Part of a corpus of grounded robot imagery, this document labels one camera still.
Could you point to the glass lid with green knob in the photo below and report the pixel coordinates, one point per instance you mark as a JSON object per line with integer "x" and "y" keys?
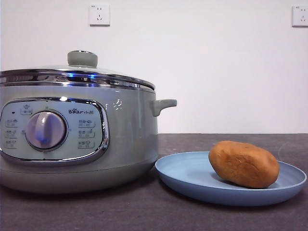
{"x": 82, "y": 59}

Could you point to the brown potato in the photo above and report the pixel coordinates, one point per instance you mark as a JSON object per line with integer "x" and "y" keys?
{"x": 243, "y": 163}

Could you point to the pale green electric steamer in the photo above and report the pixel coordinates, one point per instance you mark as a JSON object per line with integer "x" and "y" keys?
{"x": 130, "y": 134}

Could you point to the blue round plate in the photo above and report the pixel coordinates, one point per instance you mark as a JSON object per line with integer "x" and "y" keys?
{"x": 187, "y": 175}

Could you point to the white wall socket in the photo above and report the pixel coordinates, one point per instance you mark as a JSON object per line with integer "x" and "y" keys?
{"x": 99, "y": 15}
{"x": 300, "y": 16}

